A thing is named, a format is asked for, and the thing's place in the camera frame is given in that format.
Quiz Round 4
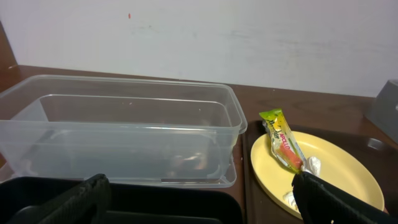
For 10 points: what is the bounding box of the clear plastic waste bin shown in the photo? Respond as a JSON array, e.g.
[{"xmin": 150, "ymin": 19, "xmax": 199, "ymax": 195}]
[{"xmin": 1, "ymin": 75, "xmax": 248, "ymax": 188}]

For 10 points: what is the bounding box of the black plastic tray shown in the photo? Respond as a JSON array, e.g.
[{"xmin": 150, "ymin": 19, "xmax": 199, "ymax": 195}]
[{"xmin": 1, "ymin": 177, "xmax": 243, "ymax": 224}]

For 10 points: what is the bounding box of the green yellow snack wrapper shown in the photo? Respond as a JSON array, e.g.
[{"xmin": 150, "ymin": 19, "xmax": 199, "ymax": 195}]
[{"xmin": 259, "ymin": 109, "xmax": 305, "ymax": 174}]

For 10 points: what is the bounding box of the dark brown serving tray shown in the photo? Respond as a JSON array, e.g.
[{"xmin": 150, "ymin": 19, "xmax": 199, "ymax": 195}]
[{"xmin": 242, "ymin": 121, "xmax": 397, "ymax": 224}]

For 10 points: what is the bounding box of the white tissue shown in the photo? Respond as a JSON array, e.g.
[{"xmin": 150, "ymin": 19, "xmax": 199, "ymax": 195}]
[{"xmin": 301, "ymin": 156, "xmax": 322, "ymax": 177}]

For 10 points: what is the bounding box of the small white tissue scrap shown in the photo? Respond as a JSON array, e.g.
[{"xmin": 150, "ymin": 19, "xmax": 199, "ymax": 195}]
[{"xmin": 282, "ymin": 191, "xmax": 298, "ymax": 210}]

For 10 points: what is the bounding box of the yellow round plate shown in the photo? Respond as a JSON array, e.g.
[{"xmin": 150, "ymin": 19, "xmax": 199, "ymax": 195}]
[{"xmin": 250, "ymin": 131, "xmax": 385, "ymax": 218}]

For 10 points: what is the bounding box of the grey dishwasher rack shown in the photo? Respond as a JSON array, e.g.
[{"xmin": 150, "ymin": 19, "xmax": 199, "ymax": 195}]
[{"xmin": 365, "ymin": 80, "xmax": 398, "ymax": 143}]

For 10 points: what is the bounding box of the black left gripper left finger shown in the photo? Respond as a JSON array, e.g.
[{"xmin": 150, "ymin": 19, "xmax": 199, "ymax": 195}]
[{"xmin": 8, "ymin": 174, "xmax": 111, "ymax": 224}]

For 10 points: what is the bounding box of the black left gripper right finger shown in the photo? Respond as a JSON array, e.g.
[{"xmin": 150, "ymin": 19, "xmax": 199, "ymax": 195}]
[{"xmin": 292, "ymin": 172, "xmax": 397, "ymax": 224}]

